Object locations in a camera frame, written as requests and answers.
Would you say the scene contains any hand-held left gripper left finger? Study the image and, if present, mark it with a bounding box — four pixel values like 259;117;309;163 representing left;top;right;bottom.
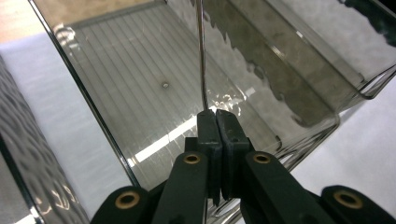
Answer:
185;108;224;207

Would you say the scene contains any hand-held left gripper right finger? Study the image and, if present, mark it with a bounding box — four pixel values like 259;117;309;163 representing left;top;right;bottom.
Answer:
216;107;252;201

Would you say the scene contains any metal spoon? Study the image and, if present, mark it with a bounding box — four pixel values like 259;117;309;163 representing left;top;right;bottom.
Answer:
195;0;210;111

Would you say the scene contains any smoky transparent plastic bin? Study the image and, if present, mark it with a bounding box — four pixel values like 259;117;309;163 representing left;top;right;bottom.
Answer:
28;0;396;224

